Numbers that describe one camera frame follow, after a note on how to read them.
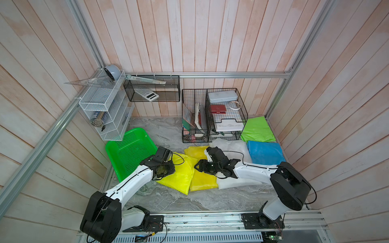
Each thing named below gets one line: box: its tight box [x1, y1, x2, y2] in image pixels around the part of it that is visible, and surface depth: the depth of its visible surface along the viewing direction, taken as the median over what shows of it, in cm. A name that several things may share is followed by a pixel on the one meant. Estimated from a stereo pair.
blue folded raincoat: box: [247, 140, 287, 166], surface depth 100 cm
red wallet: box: [210, 104, 227, 114], surface depth 97 cm
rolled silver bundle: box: [90, 111, 105, 128], surface depth 78 cm
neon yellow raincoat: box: [154, 151, 199, 196], surface depth 87 cm
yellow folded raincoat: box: [183, 145, 219, 192], surface depth 86 cm
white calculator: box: [134, 88, 160, 102], surface depth 100 cm
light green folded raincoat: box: [240, 115, 277, 143], surface depth 108 cm
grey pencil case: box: [208, 90, 239, 104], surface depth 103 cm
